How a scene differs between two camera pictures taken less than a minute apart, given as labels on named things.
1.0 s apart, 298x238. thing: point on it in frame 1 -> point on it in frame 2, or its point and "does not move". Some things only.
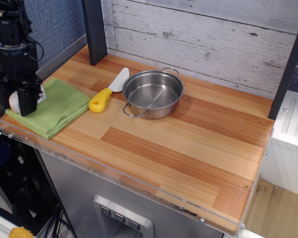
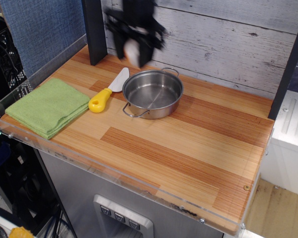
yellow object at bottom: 20,232 does not move
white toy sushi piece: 15,102 -> 131,49
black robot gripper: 17,68 -> 139,14
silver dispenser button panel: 113,220 does not move
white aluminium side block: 286,162 does not move
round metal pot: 152,94 does not move
